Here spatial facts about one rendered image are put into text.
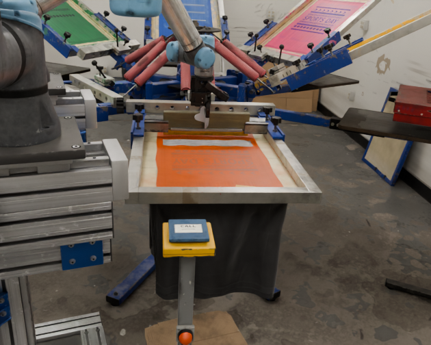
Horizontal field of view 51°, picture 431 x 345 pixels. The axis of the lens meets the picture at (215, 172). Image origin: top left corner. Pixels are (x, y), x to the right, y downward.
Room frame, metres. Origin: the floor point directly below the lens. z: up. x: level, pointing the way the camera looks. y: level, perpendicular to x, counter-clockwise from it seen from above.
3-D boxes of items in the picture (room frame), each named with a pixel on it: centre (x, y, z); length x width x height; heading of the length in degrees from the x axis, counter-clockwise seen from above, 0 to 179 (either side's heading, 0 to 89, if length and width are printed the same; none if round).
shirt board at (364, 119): (2.36, -0.46, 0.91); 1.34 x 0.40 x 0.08; 68
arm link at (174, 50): (1.71, 0.14, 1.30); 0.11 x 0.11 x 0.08; 34
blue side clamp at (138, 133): (1.77, 0.33, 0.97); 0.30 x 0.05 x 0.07; 8
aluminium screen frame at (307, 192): (1.57, 0.02, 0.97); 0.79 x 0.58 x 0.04; 8
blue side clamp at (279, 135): (1.84, -0.22, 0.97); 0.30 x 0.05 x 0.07; 8
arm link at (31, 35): (0.82, 0.38, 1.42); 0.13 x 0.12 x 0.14; 177
